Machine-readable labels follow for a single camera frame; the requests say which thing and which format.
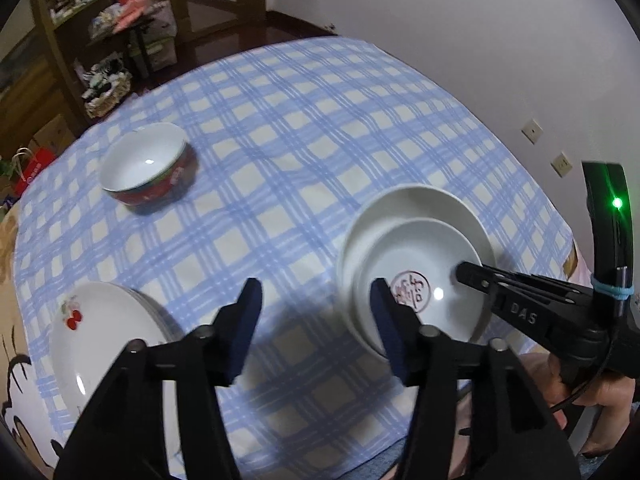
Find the blue checked cloth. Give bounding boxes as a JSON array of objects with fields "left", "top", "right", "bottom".
[{"left": 14, "top": 37, "right": 576, "bottom": 480}]

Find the black cable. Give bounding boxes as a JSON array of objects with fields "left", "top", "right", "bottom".
[{"left": 549, "top": 332, "right": 618, "bottom": 413}]

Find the white bowl with blue print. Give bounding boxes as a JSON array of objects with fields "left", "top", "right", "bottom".
[{"left": 336, "top": 185, "right": 495, "bottom": 362}]

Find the white plate with cherry print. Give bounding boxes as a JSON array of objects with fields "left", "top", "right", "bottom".
[{"left": 49, "top": 281, "right": 177, "bottom": 443}]

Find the wooden shelf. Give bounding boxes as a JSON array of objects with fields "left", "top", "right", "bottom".
[{"left": 29, "top": 0, "right": 192, "bottom": 128}]

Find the red paper bag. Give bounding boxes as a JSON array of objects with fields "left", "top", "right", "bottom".
[{"left": 14, "top": 147, "right": 57, "bottom": 197}]

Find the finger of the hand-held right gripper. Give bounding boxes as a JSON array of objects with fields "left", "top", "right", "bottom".
[{"left": 452, "top": 260, "right": 598, "bottom": 343}]

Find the plain white plate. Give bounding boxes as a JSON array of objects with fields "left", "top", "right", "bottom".
[{"left": 125, "top": 287, "right": 187, "bottom": 346}]

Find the cardboard box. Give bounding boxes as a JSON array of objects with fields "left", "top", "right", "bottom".
[{"left": 31, "top": 114, "right": 77, "bottom": 157}]

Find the small red patterned bowl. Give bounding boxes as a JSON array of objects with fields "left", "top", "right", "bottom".
[{"left": 352, "top": 217, "right": 490, "bottom": 357}]

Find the brown cartoon blanket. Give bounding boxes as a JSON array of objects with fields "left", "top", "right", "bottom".
[{"left": 0, "top": 204, "right": 63, "bottom": 463}]

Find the large red patterned bowl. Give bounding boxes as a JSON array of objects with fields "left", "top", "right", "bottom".
[{"left": 99, "top": 122, "right": 199, "bottom": 214}]

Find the wall socket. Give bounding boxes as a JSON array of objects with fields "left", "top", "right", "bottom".
[
  {"left": 550, "top": 152, "right": 574, "bottom": 179},
  {"left": 521, "top": 118, "right": 545, "bottom": 145}
]

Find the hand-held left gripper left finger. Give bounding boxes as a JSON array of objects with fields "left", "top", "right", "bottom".
[{"left": 52, "top": 277, "right": 264, "bottom": 480}]

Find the woven basket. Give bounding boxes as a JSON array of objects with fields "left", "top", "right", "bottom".
[{"left": 81, "top": 57, "right": 134, "bottom": 119}]

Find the person's right hand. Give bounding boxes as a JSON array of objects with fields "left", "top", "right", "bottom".
[{"left": 547, "top": 355, "right": 640, "bottom": 413}]

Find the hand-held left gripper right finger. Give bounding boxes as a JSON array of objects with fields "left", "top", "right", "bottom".
[{"left": 369, "top": 277, "right": 581, "bottom": 480}]

